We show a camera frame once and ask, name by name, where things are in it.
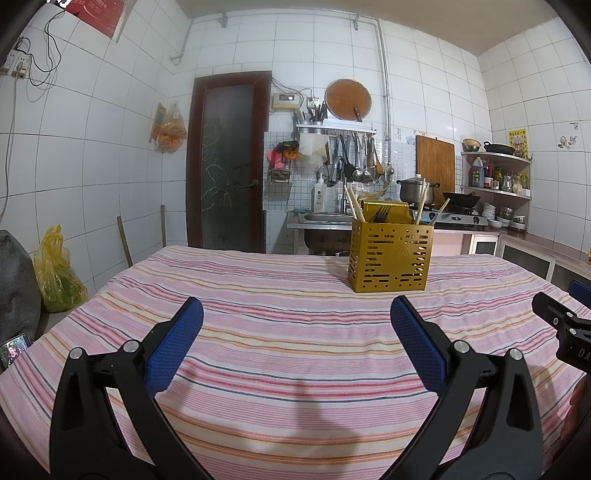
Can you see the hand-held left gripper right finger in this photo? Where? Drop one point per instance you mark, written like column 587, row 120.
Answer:
column 418, row 341

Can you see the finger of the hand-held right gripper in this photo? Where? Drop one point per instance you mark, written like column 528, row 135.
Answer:
column 551, row 310
column 582, row 293

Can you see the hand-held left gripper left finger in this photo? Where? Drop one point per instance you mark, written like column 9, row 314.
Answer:
column 178, row 337

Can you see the yellow perforated utensil holder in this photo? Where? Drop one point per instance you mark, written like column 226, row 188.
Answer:
column 390, row 258

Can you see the metal fork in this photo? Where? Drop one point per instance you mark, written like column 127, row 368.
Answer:
column 382, row 214

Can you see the row of hanging kitchen utensils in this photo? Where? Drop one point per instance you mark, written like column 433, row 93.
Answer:
column 358, row 170

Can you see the kitchen counter cabinet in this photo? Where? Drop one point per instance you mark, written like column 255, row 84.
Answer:
column 526, row 256

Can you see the pink striped tablecloth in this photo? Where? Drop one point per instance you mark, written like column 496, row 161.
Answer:
column 277, row 323

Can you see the stack of white bowls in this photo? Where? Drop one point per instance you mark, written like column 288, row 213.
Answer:
column 505, row 217

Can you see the wooden stick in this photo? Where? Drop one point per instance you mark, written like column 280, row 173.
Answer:
column 163, row 226
column 124, row 242

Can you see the gas stove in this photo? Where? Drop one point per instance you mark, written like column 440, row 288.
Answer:
column 461, row 219

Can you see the yellow plastic bag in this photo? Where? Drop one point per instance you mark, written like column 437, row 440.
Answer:
column 55, row 277

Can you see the black wok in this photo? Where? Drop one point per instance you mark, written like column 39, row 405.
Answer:
column 461, row 199

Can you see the red sauce bottle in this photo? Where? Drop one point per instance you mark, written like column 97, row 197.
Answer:
column 488, row 177

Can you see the steel cooking pot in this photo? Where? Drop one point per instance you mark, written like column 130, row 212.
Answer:
column 408, row 191

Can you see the large oil bottle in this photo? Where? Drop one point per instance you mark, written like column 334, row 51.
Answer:
column 477, row 175

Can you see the steel sink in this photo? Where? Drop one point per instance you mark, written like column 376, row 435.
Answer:
column 323, row 218

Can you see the metal faucet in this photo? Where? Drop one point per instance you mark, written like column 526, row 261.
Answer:
column 345, row 203

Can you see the smartphone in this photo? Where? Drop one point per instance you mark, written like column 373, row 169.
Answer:
column 14, row 350

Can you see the black frying pan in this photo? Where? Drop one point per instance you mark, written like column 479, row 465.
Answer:
column 499, row 148

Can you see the dark grey bag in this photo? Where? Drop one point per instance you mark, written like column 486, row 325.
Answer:
column 16, row 286

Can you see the white corner shelf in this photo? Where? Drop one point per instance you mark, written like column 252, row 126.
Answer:
column 480, row 156

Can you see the white soap bottle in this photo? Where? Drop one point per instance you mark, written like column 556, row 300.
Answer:
column 319, row 198

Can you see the wooden cutting board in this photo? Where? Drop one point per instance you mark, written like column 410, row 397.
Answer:
column 434, row 161

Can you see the brown door with frosted glass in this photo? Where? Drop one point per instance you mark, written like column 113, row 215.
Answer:
column 226, row 161

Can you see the metal bowl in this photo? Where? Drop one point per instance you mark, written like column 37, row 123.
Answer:
column 471, row 145

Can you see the orange hanging plastic bag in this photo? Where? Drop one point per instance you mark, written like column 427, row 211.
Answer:
column 170, row 134

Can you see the red and orange scrubbers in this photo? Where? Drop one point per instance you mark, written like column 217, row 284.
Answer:
column 277, row 159

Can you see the white hanging cloth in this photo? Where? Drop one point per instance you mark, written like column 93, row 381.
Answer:
column 314, row 145

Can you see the knife holder cup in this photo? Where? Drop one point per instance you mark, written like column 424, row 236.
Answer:
column 316, row 115

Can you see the round wooden board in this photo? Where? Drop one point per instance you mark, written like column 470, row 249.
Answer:
column 344, row 97

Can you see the white power strip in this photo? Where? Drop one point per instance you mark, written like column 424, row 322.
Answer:
column 16, row 64

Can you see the wall sticker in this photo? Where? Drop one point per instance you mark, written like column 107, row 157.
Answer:
column 563, row 142

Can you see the yellow wall poster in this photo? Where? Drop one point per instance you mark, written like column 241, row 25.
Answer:
column 518, row 138

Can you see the metal wall rack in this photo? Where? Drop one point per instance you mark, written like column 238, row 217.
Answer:
column 337, row 128

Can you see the grey wall pipe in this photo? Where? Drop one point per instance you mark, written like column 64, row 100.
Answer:
column 387, row 106

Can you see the white wall control box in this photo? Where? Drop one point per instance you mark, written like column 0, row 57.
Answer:
column 285, row 100

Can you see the red wall calendar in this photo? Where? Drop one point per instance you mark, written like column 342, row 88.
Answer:
column 94, row 16

